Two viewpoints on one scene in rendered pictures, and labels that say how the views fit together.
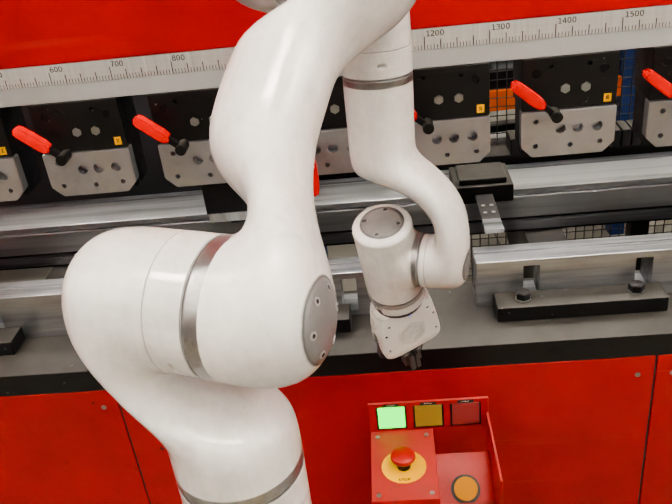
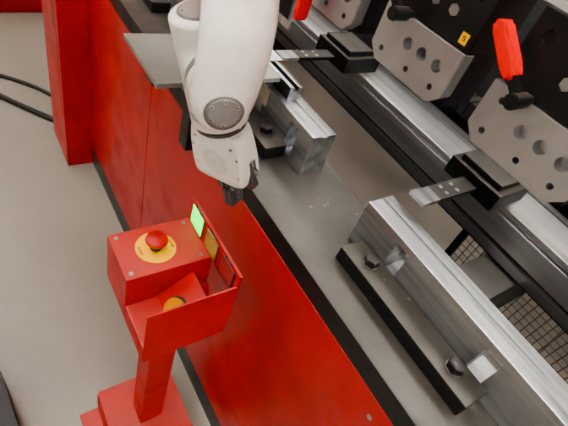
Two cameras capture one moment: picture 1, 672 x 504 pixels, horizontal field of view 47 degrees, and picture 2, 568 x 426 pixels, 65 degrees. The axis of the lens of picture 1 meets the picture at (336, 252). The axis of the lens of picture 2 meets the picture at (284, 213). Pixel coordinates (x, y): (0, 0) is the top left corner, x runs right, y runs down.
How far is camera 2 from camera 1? 0.87 m
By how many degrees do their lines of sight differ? 33
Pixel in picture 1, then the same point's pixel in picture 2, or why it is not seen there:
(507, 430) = (276, 330)
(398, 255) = (182, 46)
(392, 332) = (197, 142)
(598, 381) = (341, 380)
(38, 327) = not seen: hidden behind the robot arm
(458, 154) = (413, 76)
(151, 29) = not seen: outside the picture
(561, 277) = (416, 286)
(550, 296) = (388, 286)
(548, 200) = (526, 248)
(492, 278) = (370, 226)
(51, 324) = not seen: hidden behind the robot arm
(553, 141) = (501, 140)
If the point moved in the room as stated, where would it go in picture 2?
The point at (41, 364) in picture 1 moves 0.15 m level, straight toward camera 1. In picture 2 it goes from (147, 24) to (106, 37)
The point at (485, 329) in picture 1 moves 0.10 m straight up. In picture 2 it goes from (319, 249) to (339, 210)
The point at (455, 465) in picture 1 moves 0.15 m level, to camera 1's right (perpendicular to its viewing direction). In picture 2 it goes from (190, 291) to (233, 359)
